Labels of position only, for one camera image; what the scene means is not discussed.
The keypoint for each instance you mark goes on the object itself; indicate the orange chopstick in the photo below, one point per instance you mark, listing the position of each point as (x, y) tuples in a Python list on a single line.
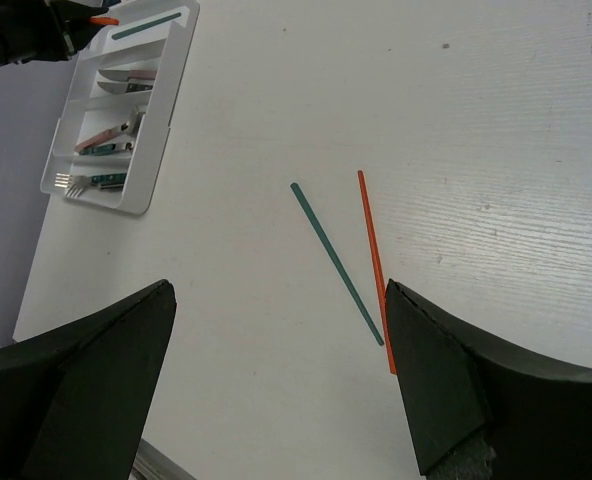
[(377, 267), (104, 21)]

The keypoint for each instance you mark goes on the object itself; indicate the green handled fork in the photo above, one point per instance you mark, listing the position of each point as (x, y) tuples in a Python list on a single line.
[(111, 180)]

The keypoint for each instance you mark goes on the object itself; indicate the pink handled knife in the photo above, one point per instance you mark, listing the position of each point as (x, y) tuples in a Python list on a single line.
[(128, 75)]

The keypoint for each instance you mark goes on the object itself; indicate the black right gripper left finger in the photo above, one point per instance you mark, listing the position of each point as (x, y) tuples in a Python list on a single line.
[(74, 400)]

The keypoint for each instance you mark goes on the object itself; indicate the white cutlery tray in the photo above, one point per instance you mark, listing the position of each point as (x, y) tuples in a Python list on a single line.
[(89, 109)]

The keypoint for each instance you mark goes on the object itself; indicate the dark brown handled fork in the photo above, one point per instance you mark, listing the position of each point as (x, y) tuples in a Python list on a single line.
[(76, 191)]

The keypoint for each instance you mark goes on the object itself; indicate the teal chopstick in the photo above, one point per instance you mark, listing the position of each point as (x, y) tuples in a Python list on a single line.
[(336, 261), (145, 26)]

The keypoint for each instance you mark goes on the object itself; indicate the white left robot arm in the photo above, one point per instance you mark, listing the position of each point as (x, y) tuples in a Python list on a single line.
[(51, 31)]

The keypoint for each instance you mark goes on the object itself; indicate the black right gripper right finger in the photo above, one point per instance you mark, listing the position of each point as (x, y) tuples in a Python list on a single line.
[(481, 407)]

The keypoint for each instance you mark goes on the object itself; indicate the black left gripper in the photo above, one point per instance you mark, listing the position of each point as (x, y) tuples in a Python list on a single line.
[(74, 22)]

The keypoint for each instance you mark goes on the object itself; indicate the aluminium table frame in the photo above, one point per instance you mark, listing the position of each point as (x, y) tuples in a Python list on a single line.
[(151, 464)]

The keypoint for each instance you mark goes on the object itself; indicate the green handled spoon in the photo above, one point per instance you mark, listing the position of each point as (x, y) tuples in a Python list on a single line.
[(107, 149)]

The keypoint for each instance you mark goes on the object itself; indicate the pink handled spoon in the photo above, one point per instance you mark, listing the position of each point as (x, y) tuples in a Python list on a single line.
[(128, 128)]

